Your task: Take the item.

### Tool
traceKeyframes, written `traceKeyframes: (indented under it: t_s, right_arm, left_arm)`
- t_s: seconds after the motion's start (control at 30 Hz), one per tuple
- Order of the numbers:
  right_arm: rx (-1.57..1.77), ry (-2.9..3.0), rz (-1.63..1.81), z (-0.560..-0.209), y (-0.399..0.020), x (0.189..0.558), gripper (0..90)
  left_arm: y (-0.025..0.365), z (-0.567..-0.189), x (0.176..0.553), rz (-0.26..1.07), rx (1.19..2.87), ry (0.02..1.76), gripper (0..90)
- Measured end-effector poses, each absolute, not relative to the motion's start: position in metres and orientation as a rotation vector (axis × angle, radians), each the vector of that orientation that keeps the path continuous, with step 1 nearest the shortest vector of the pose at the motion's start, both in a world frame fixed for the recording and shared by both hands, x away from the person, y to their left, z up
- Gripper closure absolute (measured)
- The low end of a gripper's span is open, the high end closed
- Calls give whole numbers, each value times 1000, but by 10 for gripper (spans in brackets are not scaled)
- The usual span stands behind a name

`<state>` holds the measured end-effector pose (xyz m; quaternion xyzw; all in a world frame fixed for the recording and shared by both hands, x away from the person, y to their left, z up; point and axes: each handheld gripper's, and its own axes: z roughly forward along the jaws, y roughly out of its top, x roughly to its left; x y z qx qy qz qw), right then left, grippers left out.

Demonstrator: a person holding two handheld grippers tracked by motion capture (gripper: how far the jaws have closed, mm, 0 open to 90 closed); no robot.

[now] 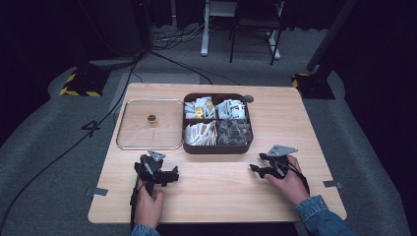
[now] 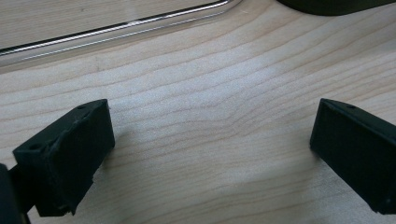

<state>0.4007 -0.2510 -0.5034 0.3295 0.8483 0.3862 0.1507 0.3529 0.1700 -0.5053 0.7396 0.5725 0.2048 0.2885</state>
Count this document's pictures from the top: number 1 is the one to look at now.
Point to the black metal chair frame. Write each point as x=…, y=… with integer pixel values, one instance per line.
x=254, y=23

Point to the dark brown compartment box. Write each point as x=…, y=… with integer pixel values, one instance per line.
x=217, y=148

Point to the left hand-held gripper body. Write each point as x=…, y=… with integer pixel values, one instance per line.
x=150, y=170

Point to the white desk leg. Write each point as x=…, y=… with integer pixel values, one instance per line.
x=205, y=36

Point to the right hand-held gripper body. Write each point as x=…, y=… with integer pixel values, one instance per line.
x=278, y=160

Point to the person's left hand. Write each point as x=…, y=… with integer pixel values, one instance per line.
x=149, y=206

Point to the black yellow striped stand base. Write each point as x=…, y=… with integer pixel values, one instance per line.
x=313, y=87
x=83, y=83

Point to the grey tape piece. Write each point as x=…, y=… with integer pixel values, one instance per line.
x=100, y=191
x=332, y=184

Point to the clear square lid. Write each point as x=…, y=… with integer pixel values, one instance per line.
x=137, y=137

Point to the slanted dark metal pole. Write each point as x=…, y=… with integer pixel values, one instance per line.
x=331, y=34

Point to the pile of white yellow packets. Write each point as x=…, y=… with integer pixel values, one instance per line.
x=198, y=109

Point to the round table grommet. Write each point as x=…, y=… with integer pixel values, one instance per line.
x=249, y=98

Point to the pile of white dark-print packets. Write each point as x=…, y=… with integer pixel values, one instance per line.
x=232, y=109

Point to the pile of clear wrapped packets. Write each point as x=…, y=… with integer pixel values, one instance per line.
x=234, y=132

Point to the pile of white brown sachets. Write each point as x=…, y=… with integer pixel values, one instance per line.
x=200, y=133

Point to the person's right hand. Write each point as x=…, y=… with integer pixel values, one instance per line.
x=290, y=187

